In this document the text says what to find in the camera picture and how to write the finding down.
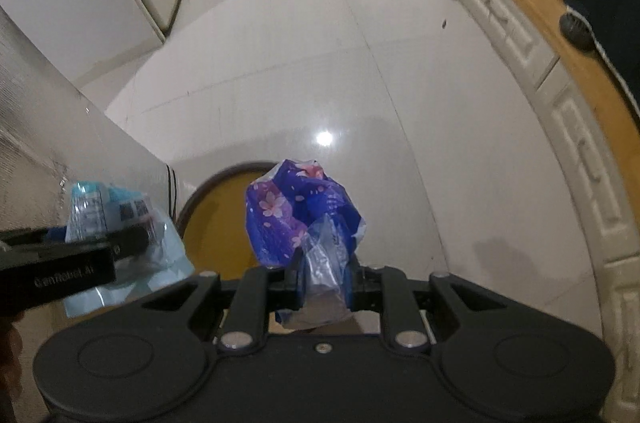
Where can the person's left hand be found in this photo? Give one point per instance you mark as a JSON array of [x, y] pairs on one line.
[[10, 353]]

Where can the black desk mat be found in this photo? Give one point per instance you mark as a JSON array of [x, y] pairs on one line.
[[615, 13]]

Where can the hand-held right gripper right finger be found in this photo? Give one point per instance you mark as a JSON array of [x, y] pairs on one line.
[[360, 288]]

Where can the brown bin with yellow inside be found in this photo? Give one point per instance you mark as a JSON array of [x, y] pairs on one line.
[[220, 223]]

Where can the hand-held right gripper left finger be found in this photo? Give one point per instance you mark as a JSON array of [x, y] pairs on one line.
[[287, 290]]

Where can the black round object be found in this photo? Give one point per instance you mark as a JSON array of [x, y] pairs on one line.
[[575, 30]]

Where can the purple floral plastic bag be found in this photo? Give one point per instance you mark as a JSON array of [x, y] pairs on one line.
[[285, 213]]

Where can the cream cabinet with wooden top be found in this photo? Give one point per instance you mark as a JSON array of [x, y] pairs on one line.
[[575, 118]]

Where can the silver foil panel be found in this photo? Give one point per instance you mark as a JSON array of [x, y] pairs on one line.
[[55, 128]]

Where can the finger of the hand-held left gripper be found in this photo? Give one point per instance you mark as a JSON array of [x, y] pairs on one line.
[[130, 240]]

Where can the light blue plastic wrapper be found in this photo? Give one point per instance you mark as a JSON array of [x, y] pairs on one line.
[[150, 268]]

